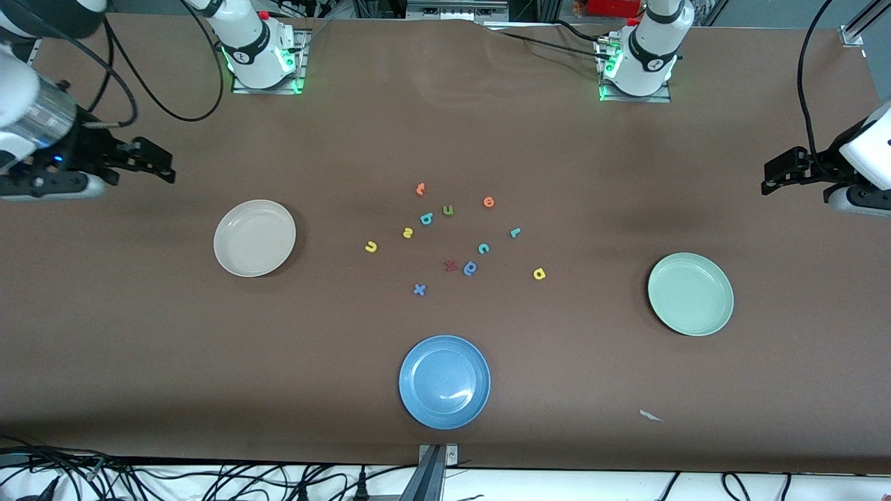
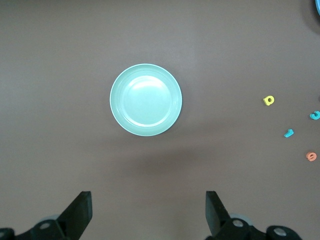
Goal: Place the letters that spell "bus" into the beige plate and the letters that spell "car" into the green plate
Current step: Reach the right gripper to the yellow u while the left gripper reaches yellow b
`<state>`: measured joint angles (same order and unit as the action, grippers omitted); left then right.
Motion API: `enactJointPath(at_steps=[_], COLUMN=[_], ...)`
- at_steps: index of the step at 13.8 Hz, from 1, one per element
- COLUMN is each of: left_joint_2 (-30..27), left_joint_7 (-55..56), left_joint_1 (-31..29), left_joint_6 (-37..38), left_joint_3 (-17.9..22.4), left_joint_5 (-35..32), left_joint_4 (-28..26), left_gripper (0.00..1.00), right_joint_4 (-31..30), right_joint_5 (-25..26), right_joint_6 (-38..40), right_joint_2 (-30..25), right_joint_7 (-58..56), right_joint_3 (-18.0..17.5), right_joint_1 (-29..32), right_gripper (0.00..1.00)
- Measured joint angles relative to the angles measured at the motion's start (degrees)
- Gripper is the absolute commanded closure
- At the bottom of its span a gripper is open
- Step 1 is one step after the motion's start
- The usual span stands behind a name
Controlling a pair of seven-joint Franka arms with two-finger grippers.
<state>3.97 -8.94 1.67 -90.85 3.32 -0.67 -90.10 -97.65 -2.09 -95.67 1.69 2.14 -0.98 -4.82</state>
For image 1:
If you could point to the beige brown plate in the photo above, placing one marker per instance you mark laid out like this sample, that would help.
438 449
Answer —
255 238

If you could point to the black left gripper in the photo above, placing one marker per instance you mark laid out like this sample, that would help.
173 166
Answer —
819 168

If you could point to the aluminium diagonal post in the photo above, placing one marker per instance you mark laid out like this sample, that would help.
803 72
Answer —
866 17

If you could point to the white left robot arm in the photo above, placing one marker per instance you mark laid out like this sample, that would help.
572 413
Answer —
651 49

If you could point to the metal table corner bracket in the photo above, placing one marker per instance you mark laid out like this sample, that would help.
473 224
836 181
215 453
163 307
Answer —
852 36

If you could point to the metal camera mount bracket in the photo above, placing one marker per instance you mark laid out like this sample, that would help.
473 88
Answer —
433 473

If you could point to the blue plate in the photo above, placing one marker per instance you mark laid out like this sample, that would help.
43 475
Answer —
445 382

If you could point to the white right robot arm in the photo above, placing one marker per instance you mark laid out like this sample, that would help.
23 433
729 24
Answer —
254 49

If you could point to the aluminium frame bar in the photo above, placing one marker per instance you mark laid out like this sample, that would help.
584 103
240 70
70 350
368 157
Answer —
456 8

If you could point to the black power plug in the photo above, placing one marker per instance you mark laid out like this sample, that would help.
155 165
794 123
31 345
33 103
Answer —
361 487

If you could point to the white paper scrap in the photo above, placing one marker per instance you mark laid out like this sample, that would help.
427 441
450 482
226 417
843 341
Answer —
651 415

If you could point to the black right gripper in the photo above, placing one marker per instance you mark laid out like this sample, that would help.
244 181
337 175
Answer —
89 147

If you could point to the teal letter b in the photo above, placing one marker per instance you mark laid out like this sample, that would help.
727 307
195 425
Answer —
426 218

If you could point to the green plate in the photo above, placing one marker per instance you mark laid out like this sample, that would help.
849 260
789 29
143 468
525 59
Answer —
690 293

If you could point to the red box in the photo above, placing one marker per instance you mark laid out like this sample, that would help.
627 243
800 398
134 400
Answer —
612 7

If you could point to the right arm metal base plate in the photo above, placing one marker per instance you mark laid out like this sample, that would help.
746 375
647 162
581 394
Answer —
301 69

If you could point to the blue letter q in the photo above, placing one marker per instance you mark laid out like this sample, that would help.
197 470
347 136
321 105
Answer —
470 268

